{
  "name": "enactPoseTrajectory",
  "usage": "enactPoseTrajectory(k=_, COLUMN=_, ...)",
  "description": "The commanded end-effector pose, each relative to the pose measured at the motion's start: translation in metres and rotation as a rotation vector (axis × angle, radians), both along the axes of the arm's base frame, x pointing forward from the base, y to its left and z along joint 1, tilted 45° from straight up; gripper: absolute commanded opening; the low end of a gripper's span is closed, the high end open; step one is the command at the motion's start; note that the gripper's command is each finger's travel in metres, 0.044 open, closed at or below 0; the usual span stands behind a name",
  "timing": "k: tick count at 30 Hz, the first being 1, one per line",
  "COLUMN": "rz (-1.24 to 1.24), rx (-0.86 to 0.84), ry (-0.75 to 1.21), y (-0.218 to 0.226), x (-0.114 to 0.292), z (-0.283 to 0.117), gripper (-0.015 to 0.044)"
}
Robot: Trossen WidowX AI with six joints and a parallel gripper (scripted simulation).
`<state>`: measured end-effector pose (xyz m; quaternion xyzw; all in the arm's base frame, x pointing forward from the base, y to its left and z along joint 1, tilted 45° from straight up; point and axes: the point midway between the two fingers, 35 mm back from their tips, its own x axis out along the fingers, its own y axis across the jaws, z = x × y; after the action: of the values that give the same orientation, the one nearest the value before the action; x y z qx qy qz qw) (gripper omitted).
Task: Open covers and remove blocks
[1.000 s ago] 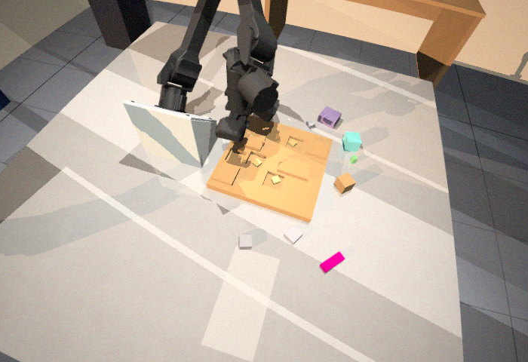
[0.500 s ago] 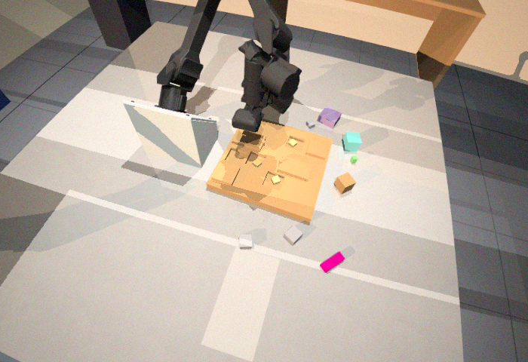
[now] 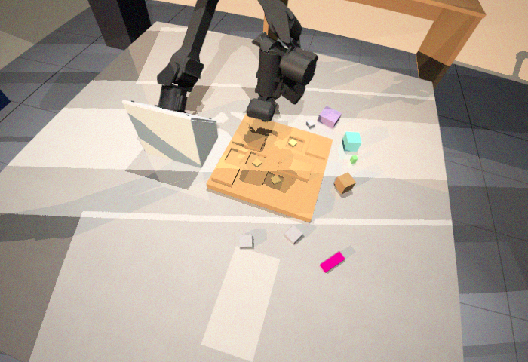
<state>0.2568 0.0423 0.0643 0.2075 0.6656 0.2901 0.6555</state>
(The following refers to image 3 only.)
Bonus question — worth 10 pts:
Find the magenta rectangular block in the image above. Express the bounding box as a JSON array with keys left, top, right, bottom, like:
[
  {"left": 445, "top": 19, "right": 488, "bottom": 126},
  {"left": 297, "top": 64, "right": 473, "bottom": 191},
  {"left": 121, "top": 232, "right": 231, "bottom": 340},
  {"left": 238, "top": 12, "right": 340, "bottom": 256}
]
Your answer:
[{"left": 320, "top": 252, "right": 345, "bottom": 273}]

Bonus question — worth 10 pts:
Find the teal cube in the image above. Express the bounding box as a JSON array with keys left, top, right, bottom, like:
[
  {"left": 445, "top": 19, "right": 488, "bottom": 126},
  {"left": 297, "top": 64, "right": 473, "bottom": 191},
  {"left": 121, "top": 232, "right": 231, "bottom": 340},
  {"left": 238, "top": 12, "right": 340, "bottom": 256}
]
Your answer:
[{"left": 342, "top": 132, "right": 362, "bottom": 152}]

